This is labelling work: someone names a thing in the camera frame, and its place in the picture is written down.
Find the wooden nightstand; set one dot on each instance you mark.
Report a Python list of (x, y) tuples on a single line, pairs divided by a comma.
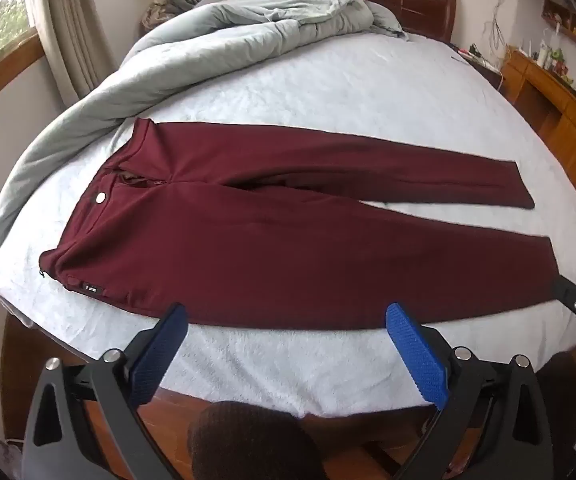
[(482, 72)]

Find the person's right leg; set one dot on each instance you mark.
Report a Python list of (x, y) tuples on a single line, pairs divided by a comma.
[(560, 395)]

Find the white bottle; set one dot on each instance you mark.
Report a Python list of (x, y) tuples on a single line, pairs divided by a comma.
[(543, 54)]

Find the wooden window frame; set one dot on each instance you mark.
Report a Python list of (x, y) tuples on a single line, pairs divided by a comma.
[(3, 67)]

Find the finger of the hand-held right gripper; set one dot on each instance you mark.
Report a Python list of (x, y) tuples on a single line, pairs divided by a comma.
[(570, 297)]

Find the maroon pants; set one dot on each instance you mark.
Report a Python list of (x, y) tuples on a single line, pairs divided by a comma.
[(293, 250)]

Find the camouflage cloth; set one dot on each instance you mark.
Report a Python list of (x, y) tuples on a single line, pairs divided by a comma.
[(168, 7)]

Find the person's leg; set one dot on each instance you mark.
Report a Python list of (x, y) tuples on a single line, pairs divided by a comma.
[(253, 445), (560, 395)]

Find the person's left leg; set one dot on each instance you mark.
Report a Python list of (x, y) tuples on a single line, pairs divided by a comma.
[(253, 445)]

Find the white bed sheet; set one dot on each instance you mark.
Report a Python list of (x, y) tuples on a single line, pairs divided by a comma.
[(318, 90)]

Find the wooden dresser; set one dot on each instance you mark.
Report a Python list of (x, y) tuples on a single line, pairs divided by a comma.
[(557, 110)]

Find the beige curtain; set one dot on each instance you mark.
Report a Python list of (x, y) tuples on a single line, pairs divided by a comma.
[(68, 25)]

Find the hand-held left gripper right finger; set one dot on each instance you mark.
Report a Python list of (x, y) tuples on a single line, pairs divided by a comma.
[(417, 360)]

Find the grey duvet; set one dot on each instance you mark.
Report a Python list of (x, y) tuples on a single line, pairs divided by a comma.
[(193, 50)]

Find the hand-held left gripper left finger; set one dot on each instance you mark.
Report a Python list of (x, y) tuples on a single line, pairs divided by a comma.
[(160, 355)]

